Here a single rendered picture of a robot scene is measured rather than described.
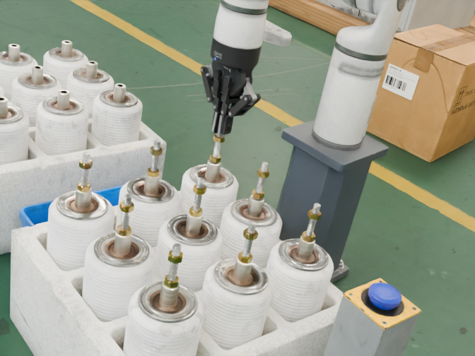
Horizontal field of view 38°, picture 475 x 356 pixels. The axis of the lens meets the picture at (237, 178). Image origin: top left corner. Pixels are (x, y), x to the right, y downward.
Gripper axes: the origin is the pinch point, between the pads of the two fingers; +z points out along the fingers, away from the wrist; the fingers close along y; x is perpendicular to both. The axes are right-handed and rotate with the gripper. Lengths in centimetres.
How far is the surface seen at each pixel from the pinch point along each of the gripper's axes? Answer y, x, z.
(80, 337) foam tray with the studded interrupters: 15.4, -32.0, 19.1
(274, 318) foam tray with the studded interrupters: 26.6, -7.3, 17.3
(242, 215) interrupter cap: 11.6, -2.7, 10.0
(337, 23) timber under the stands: -109, 152, 31
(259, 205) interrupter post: 12.8, -0.9, 8.0
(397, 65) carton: -34, 93, 13
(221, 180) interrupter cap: 1.7, 0.7, 10.1
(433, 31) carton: -38, 112, 6
